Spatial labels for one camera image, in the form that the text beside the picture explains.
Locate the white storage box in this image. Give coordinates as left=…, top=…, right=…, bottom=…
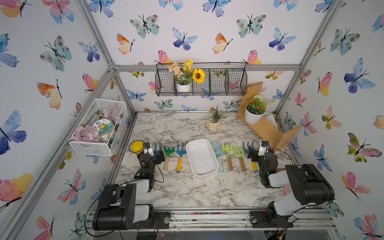
left=186, top=139, right=219, bottom=178

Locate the light blue fork pale handle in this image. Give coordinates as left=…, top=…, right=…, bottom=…
left=211, top=142, right=224, bottom=174

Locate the teal shovel yellow handle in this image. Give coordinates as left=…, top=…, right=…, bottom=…
left=154, top=143, right=163, bottom=156

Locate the white mesh wall basket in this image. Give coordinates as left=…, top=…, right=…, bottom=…
left=69, top=99, right=128, bottom=157

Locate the round tin in basket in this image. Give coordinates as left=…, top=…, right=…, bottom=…
left=93, top=119, right=113, bottom=136

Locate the green fork wooden handle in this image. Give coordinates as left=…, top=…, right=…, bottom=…
left=233, top=146, right=247, bottom=172

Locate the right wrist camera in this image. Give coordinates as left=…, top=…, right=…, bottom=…
left=258, top=140, right=269, bottom=156

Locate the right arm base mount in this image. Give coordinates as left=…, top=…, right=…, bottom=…
left=250, top=211, right=293, bottom=229

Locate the black wire wall basket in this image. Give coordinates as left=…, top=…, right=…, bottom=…
left=155, top=63, right=248, bottom=99

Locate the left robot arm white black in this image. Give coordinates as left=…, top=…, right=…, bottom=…
left=92, top=150, right=165, bottom=231

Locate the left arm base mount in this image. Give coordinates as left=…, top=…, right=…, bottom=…
left=131, top=210, right=171, bottom=230

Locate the small woven pot plant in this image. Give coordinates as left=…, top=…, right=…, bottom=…
left=207, top=107, right=226, bottom=132

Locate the pink purple flowers bunch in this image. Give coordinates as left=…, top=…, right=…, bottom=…
left=70, top=125, right=101, bottom=143

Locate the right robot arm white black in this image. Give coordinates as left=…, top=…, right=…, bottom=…
left=249, top=151, right=335, bottom=217

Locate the yellow bottle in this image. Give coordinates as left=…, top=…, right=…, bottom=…
left=131, top=141, right=144, bottom=155

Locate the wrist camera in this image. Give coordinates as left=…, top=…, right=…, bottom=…
left=258, top=140, right=269, bottom=156
left=143, top=142, right=154, bottom=156

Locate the green rake wooden handle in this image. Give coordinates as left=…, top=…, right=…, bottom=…
left=164, top=147, right=175, bottom=170

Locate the pink hand brush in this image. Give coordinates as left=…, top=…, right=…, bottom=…
left=283, top=186, right=292, bottom=195

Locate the wooden stand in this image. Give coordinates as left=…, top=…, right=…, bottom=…
left=237, top=82, right=302, bottom=150

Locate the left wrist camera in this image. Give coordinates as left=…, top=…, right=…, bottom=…
left=143, top=142, right=154, bottom=156

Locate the green shovel wooden handle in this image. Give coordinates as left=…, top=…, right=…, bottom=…
left=222, top=144, right=233, bottom=171

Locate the white pot with flowers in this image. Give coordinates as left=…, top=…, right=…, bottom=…
left=168, top=59, right=206, bottom=93

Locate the blue rake yellow handle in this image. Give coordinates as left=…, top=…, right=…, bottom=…
left=243, top=142, right=259, bottom=173

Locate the white pot red green plant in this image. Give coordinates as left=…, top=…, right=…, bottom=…
left=245, top=95, right=275, bottom=125

